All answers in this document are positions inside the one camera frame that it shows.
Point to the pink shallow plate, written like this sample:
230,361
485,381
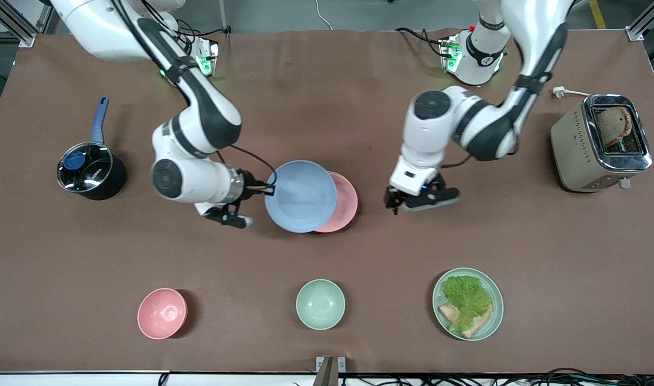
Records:
348,206

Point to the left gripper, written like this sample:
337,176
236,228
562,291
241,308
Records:
394,199

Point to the brown bread slice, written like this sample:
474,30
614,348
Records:
480,325

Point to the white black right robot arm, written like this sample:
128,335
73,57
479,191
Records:
209,112

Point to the green lettuce leaf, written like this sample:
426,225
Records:
466,297

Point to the glass lid with blue knob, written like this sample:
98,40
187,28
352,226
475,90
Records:
94,167

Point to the metal table edge bracket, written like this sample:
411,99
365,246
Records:
329,370

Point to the aluminium frame profile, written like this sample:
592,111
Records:
16,24
646,21

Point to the pink bowl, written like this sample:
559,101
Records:
162,313

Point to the blue shallow plate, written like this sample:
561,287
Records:
300,195

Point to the green plate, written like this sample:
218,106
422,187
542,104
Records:
497,300

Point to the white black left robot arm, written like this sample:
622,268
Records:
488,134

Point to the toasted bread slice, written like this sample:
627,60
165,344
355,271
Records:
614,126

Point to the beige chrome toaster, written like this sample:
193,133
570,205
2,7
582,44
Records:
571,147

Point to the green bowl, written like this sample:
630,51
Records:
320,304

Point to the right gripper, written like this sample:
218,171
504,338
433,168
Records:
250,184

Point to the arm base box green light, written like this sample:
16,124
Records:
450,55
206,58

